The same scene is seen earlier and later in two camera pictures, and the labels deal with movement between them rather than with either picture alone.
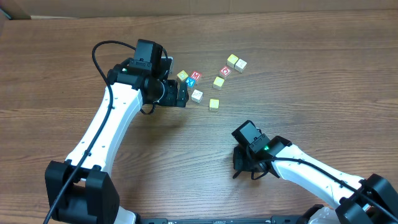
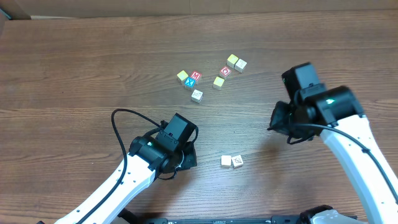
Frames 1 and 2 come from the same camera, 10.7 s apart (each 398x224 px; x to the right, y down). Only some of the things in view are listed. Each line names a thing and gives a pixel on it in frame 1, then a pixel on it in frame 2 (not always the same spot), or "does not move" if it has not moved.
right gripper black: [237, 160] → [278, 116]
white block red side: [197, 96] does not move
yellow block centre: [218, 83] does not move
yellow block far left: [182, 75] does not move
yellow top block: [214, 104] → [226, 161]
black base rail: [283, 219] does not move
